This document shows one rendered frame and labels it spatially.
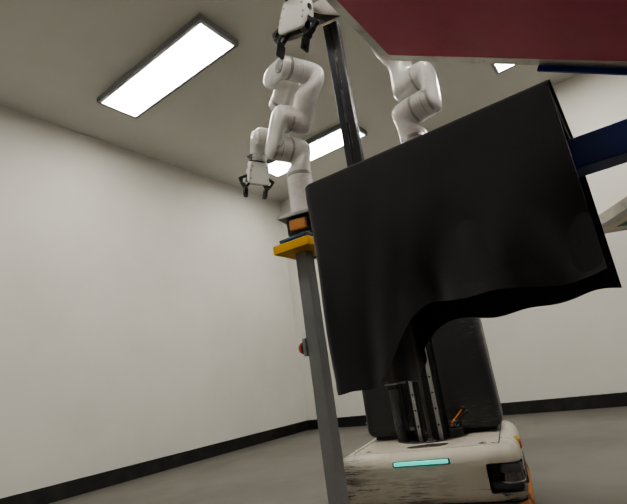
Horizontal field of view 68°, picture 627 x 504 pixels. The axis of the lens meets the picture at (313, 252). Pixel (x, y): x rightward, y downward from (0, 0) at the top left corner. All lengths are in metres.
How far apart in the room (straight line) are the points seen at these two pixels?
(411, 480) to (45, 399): 2.95
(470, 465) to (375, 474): 0.32
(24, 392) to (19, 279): 0.82
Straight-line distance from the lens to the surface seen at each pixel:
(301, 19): 1.48
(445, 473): 1.71
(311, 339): 1.32
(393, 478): 1.74
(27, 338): 4.03
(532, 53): 1.39
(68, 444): 4.11
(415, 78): 1.71
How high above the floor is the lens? 0.56
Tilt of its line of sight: 16 degrees up
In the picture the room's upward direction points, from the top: 8 degrees counter-clockwise
